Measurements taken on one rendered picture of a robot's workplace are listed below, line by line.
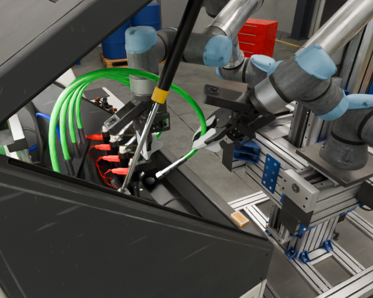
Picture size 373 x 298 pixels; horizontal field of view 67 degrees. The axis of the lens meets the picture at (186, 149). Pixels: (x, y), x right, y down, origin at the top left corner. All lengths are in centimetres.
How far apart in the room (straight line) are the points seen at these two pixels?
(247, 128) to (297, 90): 14
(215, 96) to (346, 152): 58
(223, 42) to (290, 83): 19
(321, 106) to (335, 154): 41
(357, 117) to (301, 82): 42
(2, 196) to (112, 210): 14
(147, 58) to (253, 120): 29
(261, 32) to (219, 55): 423
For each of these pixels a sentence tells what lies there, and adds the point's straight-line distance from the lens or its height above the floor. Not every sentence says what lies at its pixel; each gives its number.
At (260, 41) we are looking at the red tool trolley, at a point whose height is 61.
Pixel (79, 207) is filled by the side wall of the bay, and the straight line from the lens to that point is 40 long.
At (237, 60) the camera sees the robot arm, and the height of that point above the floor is 126.
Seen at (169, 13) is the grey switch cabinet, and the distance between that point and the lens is 751.
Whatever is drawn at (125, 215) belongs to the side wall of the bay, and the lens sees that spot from 44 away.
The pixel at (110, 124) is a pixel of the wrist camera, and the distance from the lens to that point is 75.
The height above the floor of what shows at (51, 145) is 126.
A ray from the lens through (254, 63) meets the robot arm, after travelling 133.
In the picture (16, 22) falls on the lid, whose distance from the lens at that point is 40.
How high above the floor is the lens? 161
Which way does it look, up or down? 33 degrees down
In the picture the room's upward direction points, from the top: straight up
